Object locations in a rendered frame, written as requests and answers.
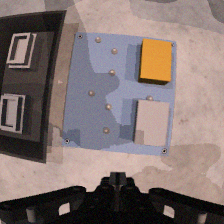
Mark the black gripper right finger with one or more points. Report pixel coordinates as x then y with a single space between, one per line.
142 210

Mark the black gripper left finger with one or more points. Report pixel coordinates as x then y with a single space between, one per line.
44 208

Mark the orange rectangular block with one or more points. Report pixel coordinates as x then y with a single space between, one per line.
155 62

